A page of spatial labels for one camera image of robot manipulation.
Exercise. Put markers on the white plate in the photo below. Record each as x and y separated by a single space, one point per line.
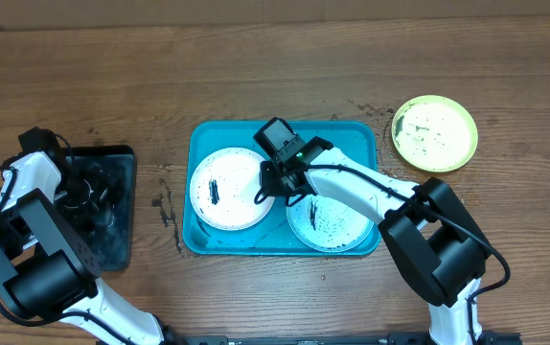
223 187

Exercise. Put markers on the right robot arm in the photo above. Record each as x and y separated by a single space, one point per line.
436 245

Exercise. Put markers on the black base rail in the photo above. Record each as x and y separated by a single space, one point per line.
404 338

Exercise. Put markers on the black water tray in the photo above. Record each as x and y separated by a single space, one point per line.
112 244

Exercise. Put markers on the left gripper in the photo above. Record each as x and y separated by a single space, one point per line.
102 184

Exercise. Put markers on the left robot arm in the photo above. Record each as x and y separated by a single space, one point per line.
48 273

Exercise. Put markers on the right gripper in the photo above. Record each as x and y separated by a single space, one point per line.
269 181

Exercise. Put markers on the light blue plate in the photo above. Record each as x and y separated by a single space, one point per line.
327 225

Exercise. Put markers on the yellow-green plate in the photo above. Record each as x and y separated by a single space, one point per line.
434 133

